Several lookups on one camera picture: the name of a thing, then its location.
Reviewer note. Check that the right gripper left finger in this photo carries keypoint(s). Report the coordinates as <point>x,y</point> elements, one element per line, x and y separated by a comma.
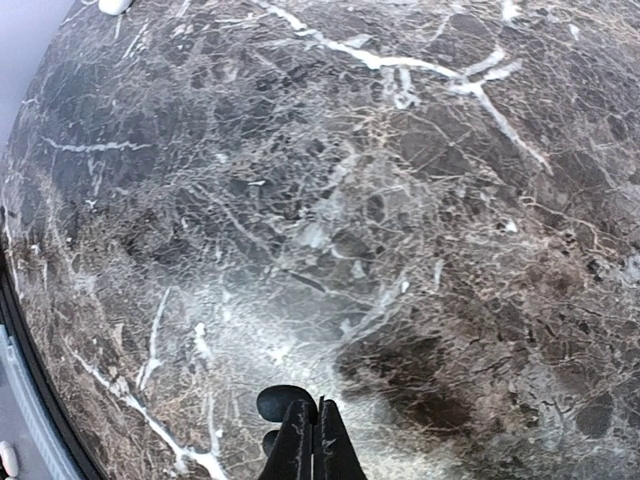
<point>291,456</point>

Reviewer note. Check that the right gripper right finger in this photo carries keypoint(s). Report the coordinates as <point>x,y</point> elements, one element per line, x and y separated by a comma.
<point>334,457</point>

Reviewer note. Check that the white earbud charging case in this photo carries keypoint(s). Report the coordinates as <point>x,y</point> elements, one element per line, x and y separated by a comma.
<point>114,7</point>

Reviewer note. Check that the white slotted cable duct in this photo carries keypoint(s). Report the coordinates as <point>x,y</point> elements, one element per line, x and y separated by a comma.
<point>30,447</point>

